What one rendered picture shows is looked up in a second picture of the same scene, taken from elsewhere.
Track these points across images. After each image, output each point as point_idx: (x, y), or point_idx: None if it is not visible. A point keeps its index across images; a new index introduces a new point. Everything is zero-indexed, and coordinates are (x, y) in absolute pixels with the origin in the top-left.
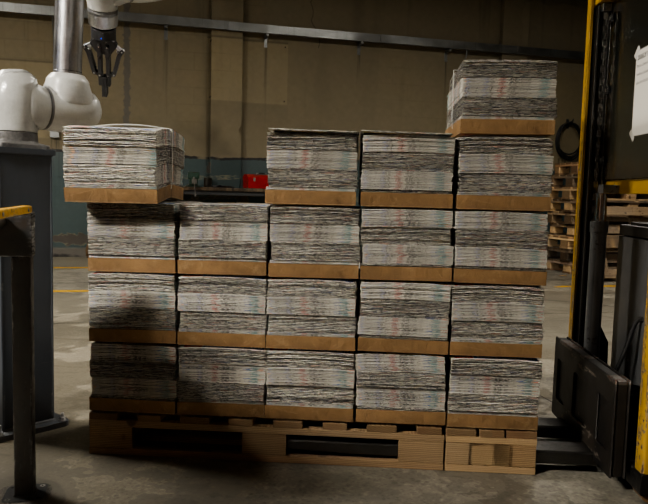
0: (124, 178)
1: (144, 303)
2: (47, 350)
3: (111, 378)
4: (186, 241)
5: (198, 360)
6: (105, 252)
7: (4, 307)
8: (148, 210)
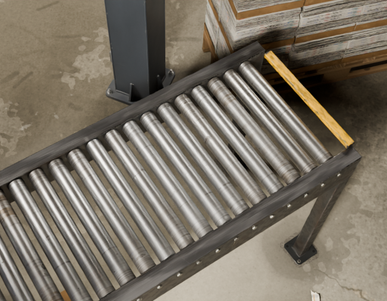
0: None
1: (276, 28)
2: (163, 43)
3: None
4: None
5: (306, 48)
6: (251, 6)
7: (148, 40)
8: None
